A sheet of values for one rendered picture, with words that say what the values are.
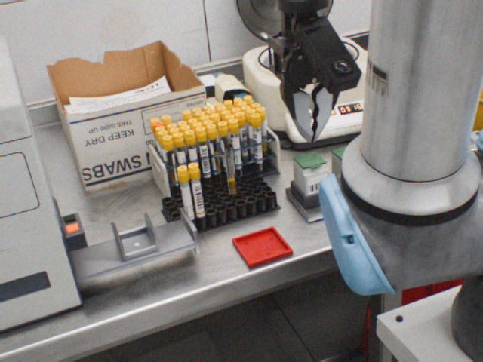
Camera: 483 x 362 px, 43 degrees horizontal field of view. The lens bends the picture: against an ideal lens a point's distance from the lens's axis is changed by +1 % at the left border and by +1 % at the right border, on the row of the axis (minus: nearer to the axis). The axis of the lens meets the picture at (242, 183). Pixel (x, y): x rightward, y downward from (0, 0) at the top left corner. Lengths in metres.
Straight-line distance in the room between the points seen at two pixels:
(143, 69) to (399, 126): 0.92
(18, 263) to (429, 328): 0.49
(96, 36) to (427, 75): 1.00
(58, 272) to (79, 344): 0.10
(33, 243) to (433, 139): 0.50
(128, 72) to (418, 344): 0.85
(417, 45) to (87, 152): 0.73
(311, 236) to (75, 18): 0.71
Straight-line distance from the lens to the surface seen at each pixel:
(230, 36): 1.45
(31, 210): 0.77
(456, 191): 0.52
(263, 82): 1.16
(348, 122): 1.16
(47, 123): 1.40
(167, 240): 0.87
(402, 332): 0.73
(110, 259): 0.86
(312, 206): 0.95
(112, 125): 1.06
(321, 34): 0.84
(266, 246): 0.90
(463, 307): 0.70
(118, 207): 1.04
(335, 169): 1.01
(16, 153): 0.73
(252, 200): 0.97
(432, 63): 0.44
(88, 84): 1.32
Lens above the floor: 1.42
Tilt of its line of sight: 31 degrees down
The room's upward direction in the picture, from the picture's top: 6 degrees counter-clockwise
